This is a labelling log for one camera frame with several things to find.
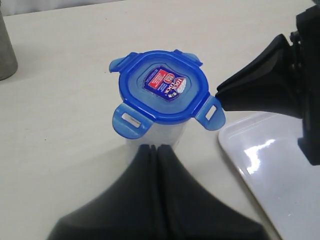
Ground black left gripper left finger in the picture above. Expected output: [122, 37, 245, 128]
[48, 145, 162, 240]

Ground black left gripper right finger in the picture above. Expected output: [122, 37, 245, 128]
[157, 145, 269, 240]

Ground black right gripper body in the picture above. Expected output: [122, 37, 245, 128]
[289, 1, 320, 166]

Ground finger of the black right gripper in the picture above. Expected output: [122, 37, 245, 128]
[215, 34, 303, 119]

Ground clear tall plastic container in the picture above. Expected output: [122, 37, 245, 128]
[124, 117, 188, 166]

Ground blue container lid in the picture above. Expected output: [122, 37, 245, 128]
[109, 49, 226, 140]

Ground stainless steel cup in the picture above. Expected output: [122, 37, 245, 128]
[0, 13, 18, 81]

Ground white rectangular tray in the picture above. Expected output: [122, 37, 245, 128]
[218, 112, 320, 240]

